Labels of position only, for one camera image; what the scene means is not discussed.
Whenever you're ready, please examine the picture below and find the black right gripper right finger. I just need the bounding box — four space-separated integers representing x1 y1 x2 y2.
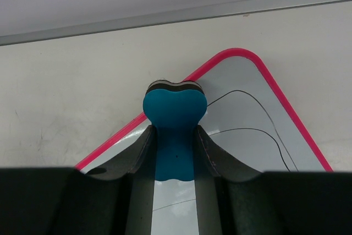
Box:
194 127 351 234

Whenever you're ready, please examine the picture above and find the pink framed whiteboard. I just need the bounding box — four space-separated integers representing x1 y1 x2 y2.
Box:
74 48 334 235

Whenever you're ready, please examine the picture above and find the blue whiteboard eraser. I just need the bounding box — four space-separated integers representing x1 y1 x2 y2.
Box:
142 80 207 182

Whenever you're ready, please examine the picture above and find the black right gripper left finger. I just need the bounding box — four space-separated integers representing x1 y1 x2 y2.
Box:
1 126 157 234

